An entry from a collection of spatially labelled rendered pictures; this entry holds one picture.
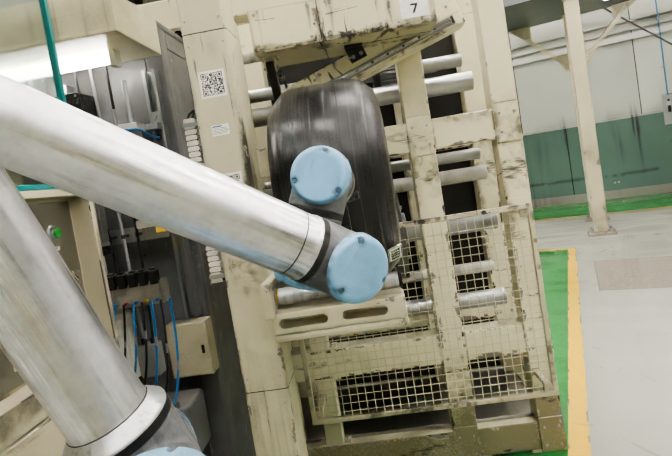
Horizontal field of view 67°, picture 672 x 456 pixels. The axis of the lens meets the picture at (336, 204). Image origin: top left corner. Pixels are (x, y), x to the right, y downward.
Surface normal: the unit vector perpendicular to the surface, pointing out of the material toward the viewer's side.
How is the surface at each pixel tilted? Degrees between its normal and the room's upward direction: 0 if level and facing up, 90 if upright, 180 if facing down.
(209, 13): 90
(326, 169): 78
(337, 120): 58
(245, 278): 90
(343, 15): 90
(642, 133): 90
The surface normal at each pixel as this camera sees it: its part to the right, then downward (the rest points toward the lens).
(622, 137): -0.41, 0.11
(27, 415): 0.98, -0.15
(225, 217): 0.40, 0.14
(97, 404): 0.54, 0.00
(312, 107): -0.16, -0.63
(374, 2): -0.07, 0.07
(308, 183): -0.07, -0.15
